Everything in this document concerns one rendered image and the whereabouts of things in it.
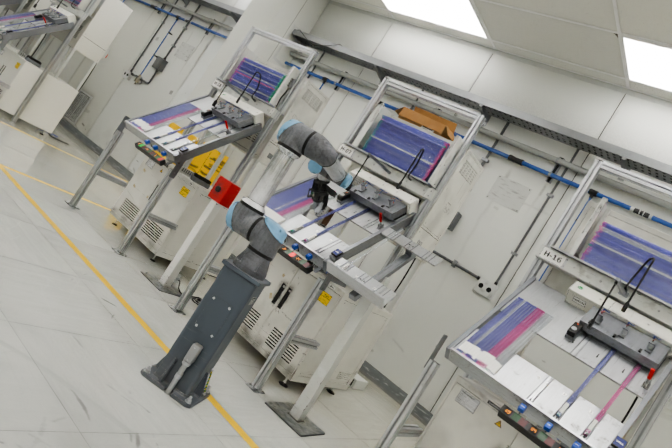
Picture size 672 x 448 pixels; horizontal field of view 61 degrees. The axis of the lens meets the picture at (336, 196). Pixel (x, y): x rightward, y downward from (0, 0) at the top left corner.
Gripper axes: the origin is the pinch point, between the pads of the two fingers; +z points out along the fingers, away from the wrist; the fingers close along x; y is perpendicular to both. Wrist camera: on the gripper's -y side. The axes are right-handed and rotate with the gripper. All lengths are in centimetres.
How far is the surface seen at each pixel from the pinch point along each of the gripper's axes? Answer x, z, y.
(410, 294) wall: -24, 108, -165
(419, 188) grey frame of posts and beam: 16, -15, -64
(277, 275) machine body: -25, 53, -7
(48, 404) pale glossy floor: 47, 20, 152
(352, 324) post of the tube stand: 47, 37, 9
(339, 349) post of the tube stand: 48, 48, 15
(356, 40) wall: -229, -59, -257
